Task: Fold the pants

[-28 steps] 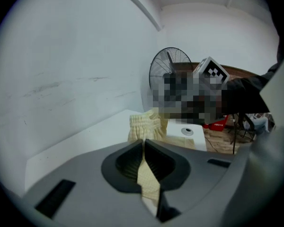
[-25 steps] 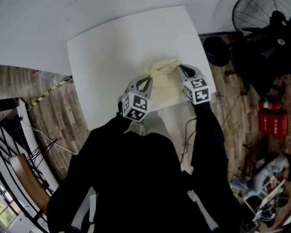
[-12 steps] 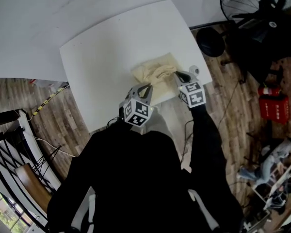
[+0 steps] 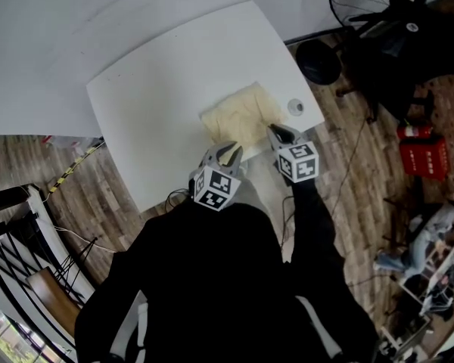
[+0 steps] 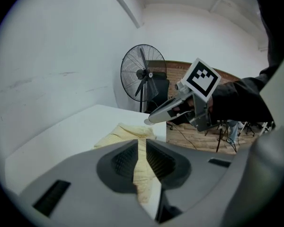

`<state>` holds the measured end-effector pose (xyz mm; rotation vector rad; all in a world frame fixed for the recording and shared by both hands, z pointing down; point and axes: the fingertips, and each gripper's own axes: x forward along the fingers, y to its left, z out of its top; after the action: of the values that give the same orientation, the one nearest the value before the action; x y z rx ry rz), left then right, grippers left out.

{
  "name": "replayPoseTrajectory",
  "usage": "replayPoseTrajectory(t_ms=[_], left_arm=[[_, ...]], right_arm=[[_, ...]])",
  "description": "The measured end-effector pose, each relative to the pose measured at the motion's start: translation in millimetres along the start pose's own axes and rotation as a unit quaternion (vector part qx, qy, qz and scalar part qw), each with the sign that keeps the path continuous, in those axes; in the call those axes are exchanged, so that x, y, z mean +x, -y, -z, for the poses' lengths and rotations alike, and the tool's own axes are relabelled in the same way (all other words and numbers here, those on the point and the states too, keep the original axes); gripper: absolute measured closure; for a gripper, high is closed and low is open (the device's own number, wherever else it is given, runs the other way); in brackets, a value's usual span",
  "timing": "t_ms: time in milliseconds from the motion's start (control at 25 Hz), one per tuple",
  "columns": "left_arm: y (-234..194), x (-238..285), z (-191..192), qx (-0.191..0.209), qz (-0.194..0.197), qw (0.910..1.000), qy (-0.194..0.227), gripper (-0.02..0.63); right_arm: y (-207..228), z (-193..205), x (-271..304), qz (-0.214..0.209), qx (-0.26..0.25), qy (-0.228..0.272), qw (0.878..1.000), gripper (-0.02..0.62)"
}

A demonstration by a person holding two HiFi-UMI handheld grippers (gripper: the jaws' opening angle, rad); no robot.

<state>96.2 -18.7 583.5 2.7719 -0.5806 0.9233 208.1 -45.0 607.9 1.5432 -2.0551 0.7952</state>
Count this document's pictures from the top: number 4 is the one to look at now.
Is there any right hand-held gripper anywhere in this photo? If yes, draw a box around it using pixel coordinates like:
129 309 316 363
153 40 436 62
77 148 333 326
266 123 320 185

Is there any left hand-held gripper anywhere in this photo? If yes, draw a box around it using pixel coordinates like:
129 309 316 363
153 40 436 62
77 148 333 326
188 140 244 213

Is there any cream cloth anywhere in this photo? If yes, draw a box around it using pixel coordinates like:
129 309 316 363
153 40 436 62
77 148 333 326
199 81 288 154

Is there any person's right forearm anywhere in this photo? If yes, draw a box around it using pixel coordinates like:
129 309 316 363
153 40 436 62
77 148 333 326
286 175 346 272

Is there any person's left forearm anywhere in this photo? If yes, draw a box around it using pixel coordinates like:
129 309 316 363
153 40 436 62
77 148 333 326
162 191 228 234

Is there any white table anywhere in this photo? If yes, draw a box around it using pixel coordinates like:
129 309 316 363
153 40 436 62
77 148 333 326
86 0 326 215

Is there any person's black clothed body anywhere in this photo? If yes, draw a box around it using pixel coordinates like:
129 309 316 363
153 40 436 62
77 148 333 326
73 201 381 363

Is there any red fire extinguisher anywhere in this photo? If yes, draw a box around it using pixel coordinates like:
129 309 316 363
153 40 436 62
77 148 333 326
396 123 435 141

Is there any red box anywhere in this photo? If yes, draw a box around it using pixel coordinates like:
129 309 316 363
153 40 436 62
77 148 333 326
398 135 451 182

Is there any yellow black striped tape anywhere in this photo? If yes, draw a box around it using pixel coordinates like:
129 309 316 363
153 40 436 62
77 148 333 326
46 139 107 197

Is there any clear plastic bag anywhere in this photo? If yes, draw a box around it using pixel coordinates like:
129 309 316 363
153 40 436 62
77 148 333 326
40 135 104 151

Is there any white backdrop sheet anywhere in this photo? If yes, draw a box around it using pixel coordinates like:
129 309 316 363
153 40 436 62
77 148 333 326
0 0 337 138

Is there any grey laptop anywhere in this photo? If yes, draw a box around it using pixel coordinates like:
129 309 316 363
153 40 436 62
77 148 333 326
418 240 454 316

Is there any brown wooden bench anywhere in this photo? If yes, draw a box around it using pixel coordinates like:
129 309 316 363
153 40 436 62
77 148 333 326
25 268 81 337

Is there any black metal railing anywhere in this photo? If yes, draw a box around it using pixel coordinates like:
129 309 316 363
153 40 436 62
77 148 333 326
0 185 99 357

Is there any window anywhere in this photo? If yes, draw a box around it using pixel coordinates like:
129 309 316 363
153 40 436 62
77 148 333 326
0 306 36 363

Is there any round table cable grommet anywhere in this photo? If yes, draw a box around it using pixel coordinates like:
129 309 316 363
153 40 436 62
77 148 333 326
287 98 306 116

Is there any thin black floor cable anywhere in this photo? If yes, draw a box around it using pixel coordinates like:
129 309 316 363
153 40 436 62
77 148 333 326
327 117 368 219

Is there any white floor cable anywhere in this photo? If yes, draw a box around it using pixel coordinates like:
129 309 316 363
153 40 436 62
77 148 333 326
51 224 117 253

